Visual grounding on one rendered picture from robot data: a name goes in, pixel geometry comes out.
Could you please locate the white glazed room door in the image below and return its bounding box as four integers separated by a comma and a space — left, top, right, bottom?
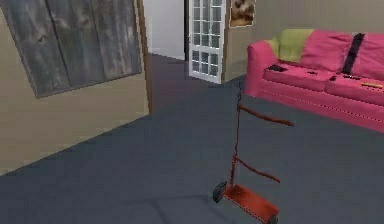
188, 0, 227, 85

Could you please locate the red hand truck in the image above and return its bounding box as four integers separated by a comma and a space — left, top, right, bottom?
212, 79, 296, 224

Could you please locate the pink sofa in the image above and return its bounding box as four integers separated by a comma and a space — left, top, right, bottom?
244, 28, 384, 134

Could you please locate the green cloth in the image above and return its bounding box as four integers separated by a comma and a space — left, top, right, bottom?
266, 28, 315, 64

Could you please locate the yellow stick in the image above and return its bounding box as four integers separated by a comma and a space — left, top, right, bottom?
360, 81, 384, 89

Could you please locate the brown framed wall picture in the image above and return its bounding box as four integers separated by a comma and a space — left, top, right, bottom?
228, 0, 257, 29

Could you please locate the grey wooden wall picture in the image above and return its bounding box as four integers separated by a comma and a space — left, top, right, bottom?
0, 0, 143, 99

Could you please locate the black strap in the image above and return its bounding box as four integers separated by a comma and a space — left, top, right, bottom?
342, 32, 366, 75

